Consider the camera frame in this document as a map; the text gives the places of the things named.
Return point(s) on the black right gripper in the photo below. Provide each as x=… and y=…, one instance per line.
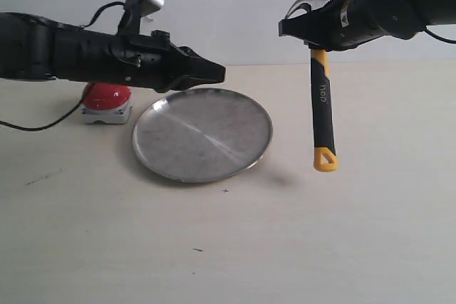
x=338, y=25

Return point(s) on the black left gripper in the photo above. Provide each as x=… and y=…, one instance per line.
x=133, y=59

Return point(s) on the yellow black claw hammer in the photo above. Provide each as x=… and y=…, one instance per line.
x=324, y=152

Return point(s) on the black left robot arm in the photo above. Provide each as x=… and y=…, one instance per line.
x=37, y=49

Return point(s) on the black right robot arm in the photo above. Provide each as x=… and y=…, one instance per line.
x=414, y=16

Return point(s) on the red dome push button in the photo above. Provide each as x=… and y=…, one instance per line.
x=106, y=103

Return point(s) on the round silver metal plate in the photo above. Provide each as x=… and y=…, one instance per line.
x=202, y=135

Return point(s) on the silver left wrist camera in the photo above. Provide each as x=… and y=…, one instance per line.
x=134, y=11

